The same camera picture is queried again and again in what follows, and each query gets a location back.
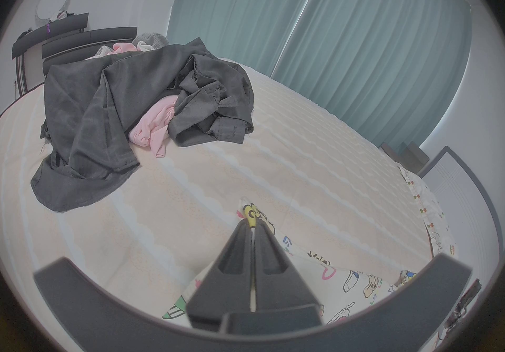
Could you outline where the round mirror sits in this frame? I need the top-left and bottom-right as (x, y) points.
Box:
(36, 0), (72, 22)

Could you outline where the bed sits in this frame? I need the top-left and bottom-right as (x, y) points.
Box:
(0, 56), (498, 327)

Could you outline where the grey bedside table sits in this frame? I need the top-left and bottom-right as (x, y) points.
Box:
(380, 141), (430, 176)

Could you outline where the pile of clothes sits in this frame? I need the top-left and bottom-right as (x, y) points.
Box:
(31, 32), (255, 213)

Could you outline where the blue-green curtain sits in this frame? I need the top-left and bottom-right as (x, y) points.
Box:
(270, 0), (473, 150)
(166, 0), (333, 79)

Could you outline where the white printed pillow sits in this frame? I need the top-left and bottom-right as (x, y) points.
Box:
(398, 166), (458, 261)

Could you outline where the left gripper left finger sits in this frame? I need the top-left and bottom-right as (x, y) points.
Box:
(185, 220), (254, 329)

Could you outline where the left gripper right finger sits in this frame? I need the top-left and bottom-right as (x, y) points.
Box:
(252, 221), (325, 324)

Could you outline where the black dressing table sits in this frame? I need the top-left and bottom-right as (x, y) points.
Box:
(11, 12), (89, 99)

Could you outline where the black chest of drawers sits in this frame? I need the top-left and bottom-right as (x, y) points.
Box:
(41, 26), (137, 77)

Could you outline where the white printed pyjama top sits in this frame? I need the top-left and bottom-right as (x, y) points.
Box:
(161, 197), (420, 327)

